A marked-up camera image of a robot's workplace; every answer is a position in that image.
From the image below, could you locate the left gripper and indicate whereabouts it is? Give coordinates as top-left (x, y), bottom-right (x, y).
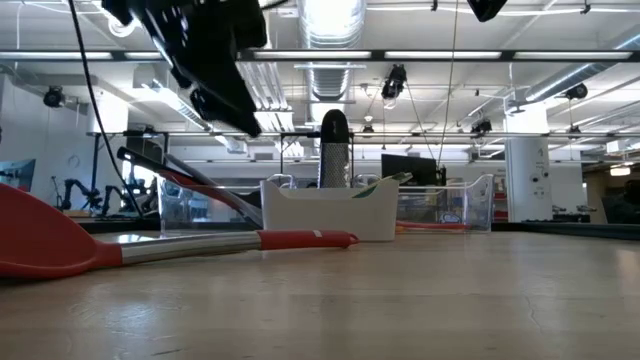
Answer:
top-left (102, 0), bottom-right (269, 139)

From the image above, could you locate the black slotted spoon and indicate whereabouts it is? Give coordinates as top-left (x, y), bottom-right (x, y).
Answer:
top-left (116, 145), bottom-right (265, 227)

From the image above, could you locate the green-handled gold knife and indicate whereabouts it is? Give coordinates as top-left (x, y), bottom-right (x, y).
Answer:
top-left (351, 171), bottom-right (414, 200)

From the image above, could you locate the LED light strip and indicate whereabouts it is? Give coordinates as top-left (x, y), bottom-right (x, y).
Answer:
top-left (383, 49), bottom-right (503, 61)
top-left (513, 49), bottom-right (635, 61)
top-left (252, 49), bottom-right (373, 61)
top-left (123, 49), bottom-right (169, 61)
top-left (0, 49), bottom-right (114, 61)

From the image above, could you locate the clear plastic bin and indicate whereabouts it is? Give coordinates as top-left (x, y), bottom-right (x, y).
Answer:
top-left (157, 172), bottom-right (300, 236)
top-left (354, 172), bottom-right (498, 235)

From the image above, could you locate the white plastic bin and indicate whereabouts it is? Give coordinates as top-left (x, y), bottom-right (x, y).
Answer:
top-left (259, 178), bottom-right (401, 243)

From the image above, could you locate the black background monitor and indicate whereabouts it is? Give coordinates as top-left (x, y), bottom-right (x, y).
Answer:
top-left (380, 153), bottom-right (448, 187)

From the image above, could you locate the red spatula with steel shank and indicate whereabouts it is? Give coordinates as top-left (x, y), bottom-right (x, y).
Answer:
top-left (0, 182), bottom-right (360, 280)

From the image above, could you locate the white column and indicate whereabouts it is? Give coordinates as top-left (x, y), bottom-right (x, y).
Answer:
top-left (503, 102), bottom-right (552, 224)

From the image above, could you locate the person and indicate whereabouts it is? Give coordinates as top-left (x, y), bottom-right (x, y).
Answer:
top-left (601, 178), bottom-right (640, 225)

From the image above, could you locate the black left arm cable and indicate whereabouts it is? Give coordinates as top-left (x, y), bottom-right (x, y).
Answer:
top-left (66, 0), bottom-right (146, 217)

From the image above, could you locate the silver ventilation duct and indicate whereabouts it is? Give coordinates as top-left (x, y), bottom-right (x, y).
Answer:
top-left (298, 0), bottom-right (369, 104)

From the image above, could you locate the blue wall display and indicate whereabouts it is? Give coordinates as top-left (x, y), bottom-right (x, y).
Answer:
top-left (0, 158), bottom-right (37, 194)

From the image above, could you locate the thin hanging cable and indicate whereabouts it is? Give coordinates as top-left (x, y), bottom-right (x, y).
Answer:
top-left (435, 0), bottom-right (460, 169)

